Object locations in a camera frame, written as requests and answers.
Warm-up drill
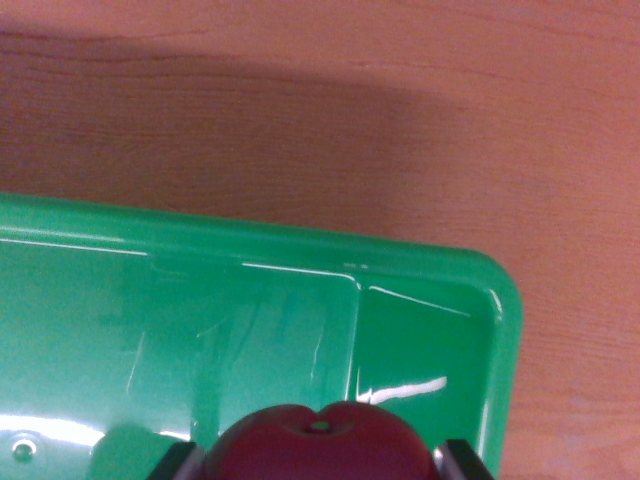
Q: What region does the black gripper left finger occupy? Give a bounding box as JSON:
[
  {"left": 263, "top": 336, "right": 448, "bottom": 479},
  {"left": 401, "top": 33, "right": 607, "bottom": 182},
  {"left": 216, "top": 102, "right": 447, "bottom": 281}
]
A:
[{"left": 152, "top": 441, "right": 207, "bottom": 480}]

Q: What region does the dark red apple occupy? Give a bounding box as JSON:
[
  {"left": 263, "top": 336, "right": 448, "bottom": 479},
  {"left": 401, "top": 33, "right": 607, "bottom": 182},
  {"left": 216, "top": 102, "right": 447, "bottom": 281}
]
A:
[{"left": 203, "top": 401, "right": 439, "bottom": 480}]

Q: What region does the green plastic bin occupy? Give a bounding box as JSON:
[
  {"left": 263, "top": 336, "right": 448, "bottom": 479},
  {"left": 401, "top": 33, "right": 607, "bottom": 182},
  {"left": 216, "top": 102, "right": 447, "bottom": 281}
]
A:
[{"left": 0, "top": 192, "right": 524, "bottom": 480}]

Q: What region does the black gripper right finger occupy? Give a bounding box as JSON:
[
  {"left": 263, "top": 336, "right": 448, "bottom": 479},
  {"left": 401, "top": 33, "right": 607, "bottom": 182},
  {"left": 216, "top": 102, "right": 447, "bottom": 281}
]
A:
[{"left": 432, "top": 438, "right": 501, "bottom": 480}]

